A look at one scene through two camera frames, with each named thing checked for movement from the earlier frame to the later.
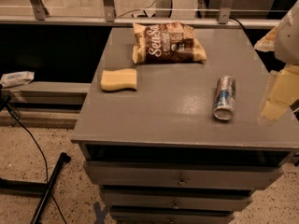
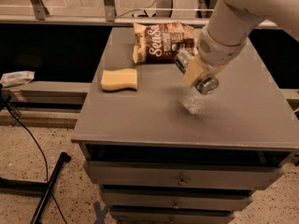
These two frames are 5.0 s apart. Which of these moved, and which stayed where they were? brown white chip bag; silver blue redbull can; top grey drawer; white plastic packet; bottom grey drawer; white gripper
Moved: silver blue redbull can; white gripper
Stayed: brown white chip bag; bottom grey drawer; white plastic packet; top grey drawer
